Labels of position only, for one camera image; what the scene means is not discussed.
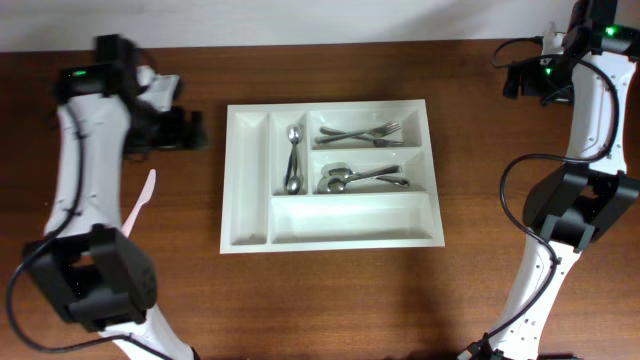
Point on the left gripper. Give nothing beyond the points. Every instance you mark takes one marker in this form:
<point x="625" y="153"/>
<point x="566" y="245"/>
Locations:
<point x="180" y="136"/>

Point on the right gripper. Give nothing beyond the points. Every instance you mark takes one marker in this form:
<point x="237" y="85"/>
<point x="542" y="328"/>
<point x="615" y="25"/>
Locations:
<point x="531" y="84"/>

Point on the pink plastic knife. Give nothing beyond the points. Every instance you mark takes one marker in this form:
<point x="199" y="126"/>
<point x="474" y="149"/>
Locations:
<point x="144" y="197"/>

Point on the small steel teaspoon silver handle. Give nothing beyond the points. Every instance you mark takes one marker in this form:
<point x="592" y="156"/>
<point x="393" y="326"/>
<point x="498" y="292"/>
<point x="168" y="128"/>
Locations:
<point x="295" y="135"/>

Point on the small steel teaspoon dark handle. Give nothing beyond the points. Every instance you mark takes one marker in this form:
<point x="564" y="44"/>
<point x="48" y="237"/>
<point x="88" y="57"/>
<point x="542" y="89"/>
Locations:
<point x="293" y="182"/>

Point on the steel fork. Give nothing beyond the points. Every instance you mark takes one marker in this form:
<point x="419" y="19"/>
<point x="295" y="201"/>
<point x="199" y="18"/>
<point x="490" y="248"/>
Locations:
<point x="378" y="132"/>
<point x="375" y="142"/>

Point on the large steel spoon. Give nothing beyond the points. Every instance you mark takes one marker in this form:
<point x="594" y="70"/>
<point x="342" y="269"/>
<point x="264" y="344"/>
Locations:
<point x="341" y="169"/>
<point x="336" y="184"/>

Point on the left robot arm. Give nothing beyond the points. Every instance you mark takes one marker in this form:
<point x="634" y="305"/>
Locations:
<point x="86" y="265"/>

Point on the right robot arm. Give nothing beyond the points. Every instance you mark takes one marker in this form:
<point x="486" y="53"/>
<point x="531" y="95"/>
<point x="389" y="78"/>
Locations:
<point x="589" y="67"/>

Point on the white plastic cutlery tray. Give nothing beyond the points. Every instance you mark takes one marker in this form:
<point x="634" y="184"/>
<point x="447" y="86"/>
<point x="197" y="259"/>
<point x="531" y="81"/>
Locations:
<point x="259" y="216"/>

